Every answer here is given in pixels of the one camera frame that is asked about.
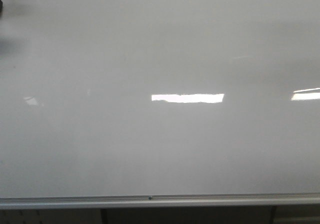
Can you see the white whiteboard with aluminium frame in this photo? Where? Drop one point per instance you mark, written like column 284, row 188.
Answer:
column 159, row 103

